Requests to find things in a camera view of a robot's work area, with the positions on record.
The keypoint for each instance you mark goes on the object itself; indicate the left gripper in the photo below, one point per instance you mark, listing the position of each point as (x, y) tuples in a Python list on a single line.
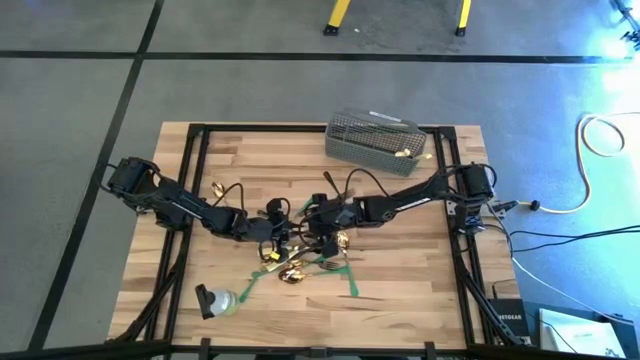
[(267, 231)]

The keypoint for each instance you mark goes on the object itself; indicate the grey mesh cutlery basket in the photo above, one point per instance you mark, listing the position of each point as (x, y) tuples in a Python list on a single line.
[(370, 155)]

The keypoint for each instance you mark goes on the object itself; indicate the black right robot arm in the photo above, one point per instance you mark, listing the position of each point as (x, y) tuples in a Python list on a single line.
[(415, 197)]

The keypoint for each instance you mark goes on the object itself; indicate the yellow stepladder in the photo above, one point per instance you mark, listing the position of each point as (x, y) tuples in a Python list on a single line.
[(339, 12)]

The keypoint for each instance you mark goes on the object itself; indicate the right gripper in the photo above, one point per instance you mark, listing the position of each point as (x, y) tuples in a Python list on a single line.
[(346, 212)]

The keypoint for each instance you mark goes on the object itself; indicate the silver mounting plate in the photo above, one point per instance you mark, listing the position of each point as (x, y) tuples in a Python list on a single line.
[(451, 207)]

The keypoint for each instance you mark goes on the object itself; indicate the clear spray bottle black cap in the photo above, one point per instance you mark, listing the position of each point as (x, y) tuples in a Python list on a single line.
[(222, 302)]

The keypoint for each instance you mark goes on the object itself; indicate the pile of gold cutlery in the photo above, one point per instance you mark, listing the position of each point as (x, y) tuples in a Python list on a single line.
[(225, 128)]

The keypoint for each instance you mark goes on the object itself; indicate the black network switch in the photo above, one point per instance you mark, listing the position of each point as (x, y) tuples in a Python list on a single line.
[(510, 317)]

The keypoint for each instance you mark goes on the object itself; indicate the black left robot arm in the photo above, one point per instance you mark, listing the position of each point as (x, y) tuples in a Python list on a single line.
[(190, 205)]

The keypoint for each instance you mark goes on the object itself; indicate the white cardboard box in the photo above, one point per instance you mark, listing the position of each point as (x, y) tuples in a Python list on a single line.
[(575, 335)]

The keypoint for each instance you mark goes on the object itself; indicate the black tripod stand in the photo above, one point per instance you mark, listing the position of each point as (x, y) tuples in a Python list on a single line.
[(631, 35)]

